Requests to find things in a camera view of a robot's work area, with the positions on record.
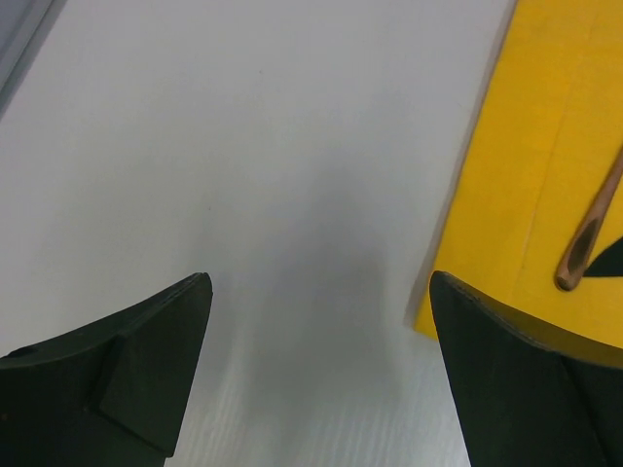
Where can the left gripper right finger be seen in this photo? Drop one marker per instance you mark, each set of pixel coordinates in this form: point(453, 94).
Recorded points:
point(527, 393)

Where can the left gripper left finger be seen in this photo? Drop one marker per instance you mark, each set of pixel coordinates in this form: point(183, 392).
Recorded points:
point(110, 393)

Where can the copper fork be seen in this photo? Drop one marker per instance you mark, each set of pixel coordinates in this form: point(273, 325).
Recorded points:
point(575, 259)

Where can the yellow Pikachu placemat cloth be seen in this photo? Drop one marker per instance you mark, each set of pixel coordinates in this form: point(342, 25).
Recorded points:
point(548, 132)

